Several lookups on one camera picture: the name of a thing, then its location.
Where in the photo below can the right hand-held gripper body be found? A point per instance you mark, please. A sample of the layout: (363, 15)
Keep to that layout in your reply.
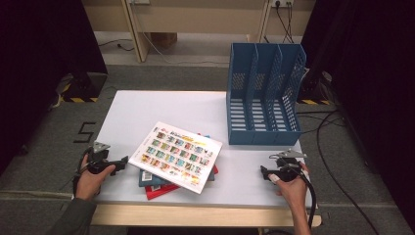
(287, 173)

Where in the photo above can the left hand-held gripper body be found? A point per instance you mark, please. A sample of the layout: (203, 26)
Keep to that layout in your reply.
(98, 156)

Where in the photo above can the blue file rack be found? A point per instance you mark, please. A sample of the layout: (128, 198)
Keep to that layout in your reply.
(264, 137)

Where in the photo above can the teal book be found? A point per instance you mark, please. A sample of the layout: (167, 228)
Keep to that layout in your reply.
(158, 181)

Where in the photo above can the red book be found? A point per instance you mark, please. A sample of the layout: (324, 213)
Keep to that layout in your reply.
(160, 192)

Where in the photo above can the white picture-print book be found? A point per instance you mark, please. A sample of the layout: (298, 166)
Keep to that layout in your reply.
(176, 156)

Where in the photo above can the person's right hand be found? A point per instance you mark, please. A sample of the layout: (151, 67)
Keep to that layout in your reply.
(295, 191)

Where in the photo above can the person's left hand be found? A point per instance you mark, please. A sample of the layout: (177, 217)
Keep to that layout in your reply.
(86, 184)

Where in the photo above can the black stand base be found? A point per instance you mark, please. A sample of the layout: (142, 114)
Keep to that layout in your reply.
(314, 94)
(84, 88)

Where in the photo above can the black curtain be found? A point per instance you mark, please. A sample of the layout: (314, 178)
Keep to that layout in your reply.
(39, 65)
(375, 81)

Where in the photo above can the brown cardboard box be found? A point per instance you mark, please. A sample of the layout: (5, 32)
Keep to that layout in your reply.
(164, 39)

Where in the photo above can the beige wooden desk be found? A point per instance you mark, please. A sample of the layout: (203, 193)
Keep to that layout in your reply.
(202, 16)

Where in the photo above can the white wall socket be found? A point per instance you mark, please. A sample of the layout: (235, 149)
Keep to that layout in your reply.
(139, 1)
(282, 2)

